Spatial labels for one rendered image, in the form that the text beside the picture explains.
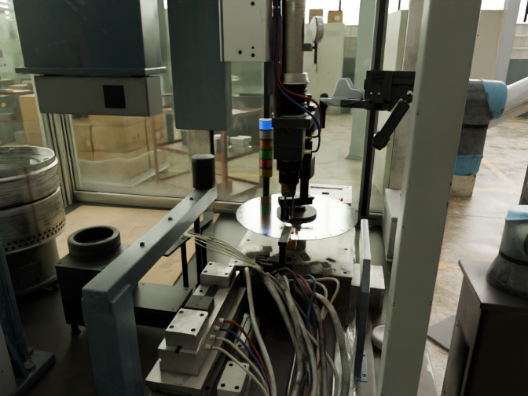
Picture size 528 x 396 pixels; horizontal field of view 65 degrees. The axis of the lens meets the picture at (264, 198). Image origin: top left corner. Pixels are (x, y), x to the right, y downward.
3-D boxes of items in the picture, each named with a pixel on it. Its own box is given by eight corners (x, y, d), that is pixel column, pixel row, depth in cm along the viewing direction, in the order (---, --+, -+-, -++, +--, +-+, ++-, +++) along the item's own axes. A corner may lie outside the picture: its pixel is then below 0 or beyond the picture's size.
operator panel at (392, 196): (380, 225, 155) (385, 188, 150) (411, 228, 153) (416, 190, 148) (386, 261, 129) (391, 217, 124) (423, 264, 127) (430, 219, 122)
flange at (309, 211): (283, 222, 106) (283, 214, 105) (271, 207, 116) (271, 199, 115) (323, 218, 109) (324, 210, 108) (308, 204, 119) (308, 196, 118)
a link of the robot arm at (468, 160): (457, 163, 96) (466, 115, 92) (487, 177, 85) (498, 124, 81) (425, 164, 95) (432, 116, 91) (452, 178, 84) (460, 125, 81)
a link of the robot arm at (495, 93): (502, 126, 79) (511, 80, 76) (441, 122, 83) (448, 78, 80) (496, 120, 86) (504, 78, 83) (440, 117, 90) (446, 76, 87)
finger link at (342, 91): (321, 77, 91) (364, 78, 89) (320, 104, 93) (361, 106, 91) (319, 78, 88) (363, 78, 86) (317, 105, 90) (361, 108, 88)
